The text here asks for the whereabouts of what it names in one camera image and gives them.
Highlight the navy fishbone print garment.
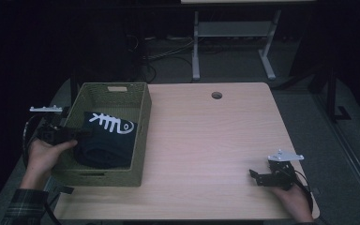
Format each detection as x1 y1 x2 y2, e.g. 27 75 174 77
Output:
73 111 139 170

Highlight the left hand-held gripper cable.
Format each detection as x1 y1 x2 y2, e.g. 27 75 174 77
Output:
22 112 62 225

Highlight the hand-held gripper cable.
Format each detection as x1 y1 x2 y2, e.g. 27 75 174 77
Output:
289 168 314 214
22 112 62 225

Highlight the person's left hand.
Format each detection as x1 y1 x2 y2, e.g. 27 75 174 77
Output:
19 138 79 190

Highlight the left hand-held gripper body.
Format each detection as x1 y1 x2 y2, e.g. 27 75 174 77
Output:
28 105 78 146

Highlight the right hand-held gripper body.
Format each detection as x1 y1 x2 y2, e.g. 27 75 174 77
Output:
261 148 305 191

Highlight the right hand-held gripper cable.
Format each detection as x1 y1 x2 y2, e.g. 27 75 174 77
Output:
289 168 314 214

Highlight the grey metal rail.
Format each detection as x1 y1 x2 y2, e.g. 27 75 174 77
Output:
312 93 360 217
43 176 60 207

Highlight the green woven basket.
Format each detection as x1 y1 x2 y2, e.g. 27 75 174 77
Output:
50 82 153 188

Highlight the person's right hand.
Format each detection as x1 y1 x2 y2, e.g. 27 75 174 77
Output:
270 183 315 223

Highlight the bundle of floor cables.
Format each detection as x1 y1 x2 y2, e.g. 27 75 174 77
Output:
126 34 198 83

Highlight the white metal stand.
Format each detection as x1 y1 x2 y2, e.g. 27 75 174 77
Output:
181 0 317 82

